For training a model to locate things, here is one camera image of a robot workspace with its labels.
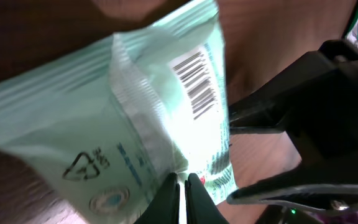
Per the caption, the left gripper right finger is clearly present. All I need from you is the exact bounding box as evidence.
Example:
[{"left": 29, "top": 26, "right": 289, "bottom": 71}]
[{"left": 185, "top": 173, "right": 228, "bottom": 224}]

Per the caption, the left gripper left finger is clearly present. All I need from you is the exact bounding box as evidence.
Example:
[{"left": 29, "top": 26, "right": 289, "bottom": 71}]
[{"left": 134, "top": 173, "right": 180, "bottom": 224}]

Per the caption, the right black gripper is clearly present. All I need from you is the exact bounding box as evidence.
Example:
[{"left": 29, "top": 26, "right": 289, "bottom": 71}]
[{"left": 227, "top": 40, "right": 358, "bottom": 215}]

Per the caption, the mint green wipes packet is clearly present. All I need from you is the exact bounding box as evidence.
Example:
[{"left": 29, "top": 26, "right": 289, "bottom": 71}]
[{"left": 0, "top": 0, "right": 237, "bottom": 223}]

